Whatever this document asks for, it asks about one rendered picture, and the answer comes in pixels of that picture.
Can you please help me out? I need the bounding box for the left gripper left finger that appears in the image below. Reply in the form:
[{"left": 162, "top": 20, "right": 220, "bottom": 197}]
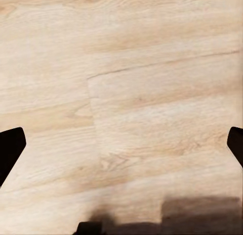
[{"left": 0, "top": 127, "right": 26, "bottom": 187}]

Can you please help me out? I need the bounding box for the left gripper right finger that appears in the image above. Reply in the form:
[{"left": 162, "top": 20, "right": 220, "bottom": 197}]
[{"left": 227, "top": 127, "right": 243, "bottom": 167}]

